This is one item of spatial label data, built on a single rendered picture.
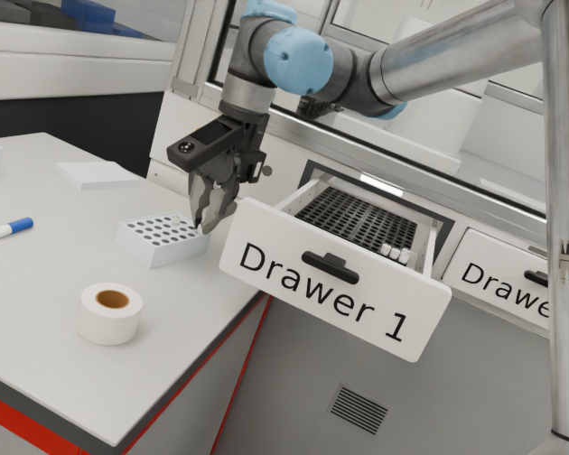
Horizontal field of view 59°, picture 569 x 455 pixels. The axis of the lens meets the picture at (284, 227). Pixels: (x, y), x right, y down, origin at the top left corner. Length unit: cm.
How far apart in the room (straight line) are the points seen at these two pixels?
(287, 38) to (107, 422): 46
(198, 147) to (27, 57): 63
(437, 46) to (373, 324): 34
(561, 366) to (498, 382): 79
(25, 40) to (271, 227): 77
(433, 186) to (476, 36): 41
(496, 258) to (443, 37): 47
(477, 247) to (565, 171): 66
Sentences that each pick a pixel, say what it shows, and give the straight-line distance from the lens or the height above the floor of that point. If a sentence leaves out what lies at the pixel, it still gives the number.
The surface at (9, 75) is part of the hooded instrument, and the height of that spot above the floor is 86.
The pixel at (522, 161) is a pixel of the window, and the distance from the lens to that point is 95.
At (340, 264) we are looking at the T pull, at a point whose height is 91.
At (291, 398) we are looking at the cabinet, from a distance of 118.
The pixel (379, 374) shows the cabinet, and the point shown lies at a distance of 109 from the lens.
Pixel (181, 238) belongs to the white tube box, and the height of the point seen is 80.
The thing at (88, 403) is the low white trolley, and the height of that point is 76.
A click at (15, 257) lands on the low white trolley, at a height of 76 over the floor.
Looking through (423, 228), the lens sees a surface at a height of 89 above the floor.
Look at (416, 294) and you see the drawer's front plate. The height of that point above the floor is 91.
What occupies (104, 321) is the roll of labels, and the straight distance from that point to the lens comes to 60.
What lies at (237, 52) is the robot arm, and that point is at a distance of 75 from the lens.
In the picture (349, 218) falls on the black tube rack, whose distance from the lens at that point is 82.
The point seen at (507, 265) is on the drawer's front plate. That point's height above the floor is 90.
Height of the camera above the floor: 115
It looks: 22 degrees down
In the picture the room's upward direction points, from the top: 20 degrees clockwise
